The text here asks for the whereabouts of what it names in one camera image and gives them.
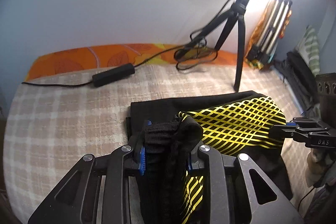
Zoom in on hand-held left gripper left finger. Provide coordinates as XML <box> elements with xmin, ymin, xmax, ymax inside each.
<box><xmin>28</xmin><ymin>119</ymin><xmax>153</xmax><ymax>224</ymax></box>

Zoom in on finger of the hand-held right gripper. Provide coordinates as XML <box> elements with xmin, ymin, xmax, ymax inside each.
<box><xmin>272</xmin><ymin>126</ymin><xmax>336</xmax><ymax>148</ymax></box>
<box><xmin>288</xmin><ymin>117</ymin><xmax>332</xmax><ymax>132</ymax></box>

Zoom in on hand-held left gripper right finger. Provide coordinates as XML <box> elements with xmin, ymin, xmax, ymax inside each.
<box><xmin>184</xmin><ymin>145</ymin><xmax>306</xmax><ymax>224</ymax></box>

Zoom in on black pants with yellow pattern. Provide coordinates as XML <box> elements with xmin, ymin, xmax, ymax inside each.
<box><xmin>125</xmin><ymin>91</ymin><xmax>294</xmax><ymax>224</ymax></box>

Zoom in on black folded garment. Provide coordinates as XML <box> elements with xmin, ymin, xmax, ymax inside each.
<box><xmin>286</xmin><ymin>51</ymin><xmax>319</xmax><ymax>98</ymax></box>

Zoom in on dark grey folded garment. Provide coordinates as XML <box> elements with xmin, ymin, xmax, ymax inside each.
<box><xmin>273</xmin><ymin>59</ymin><xmax>313</xmax><ymax>111</ymax></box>

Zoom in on green striped white pillow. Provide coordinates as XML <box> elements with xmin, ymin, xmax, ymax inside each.
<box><xmin>295</xmin><ymin>26</ymin><xmax>321</xmax><ymax>77</ymax></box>

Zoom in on beige plaid blanket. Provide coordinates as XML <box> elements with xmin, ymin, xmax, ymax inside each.
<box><xmin>5</xmin><ymin>61</ymin><xmax>315</xmax><ymax>224</ymax></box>

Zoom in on small black tripod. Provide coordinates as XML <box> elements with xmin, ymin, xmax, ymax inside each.
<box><xmin>181</xmin><ymin>0</ymin><xmax>254</xmax><ymax>92</ymax></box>

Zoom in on folded metal tripod stand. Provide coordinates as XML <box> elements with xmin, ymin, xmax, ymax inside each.
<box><xmin>245</xmin><ymin>0</ymin><xmax>293</xmax><ymax>67</ymax></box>

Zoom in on orange patterned cloth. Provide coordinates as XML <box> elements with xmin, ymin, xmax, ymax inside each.
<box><xmin>247</xmin><ymin>0</ymin><xmax>293</xmax><ymax>69</ymax></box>

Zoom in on orange patterned pillow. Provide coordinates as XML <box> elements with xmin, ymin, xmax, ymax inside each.
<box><xmin>22</xmin><ymin>43</ymin><xmax>252</xmax><ymax>81</ymax></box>

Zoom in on thin black cable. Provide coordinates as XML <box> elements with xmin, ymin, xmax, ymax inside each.
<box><xmin>298</xmin><ymin>161</ymin><xmax>328</xmax><ymax>211</ymax></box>

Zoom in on black inline cable controller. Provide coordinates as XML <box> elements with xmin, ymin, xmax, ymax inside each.
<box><xmin>92</xmin><ymin>63</ymin><xmax>135</xmax><ymax>87</ymax></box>

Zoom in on black power cable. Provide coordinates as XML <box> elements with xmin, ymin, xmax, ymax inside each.
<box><xmin>21</xmin><ymin>0</ymin><xmax>250</xmax><ymax>88</ymax></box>

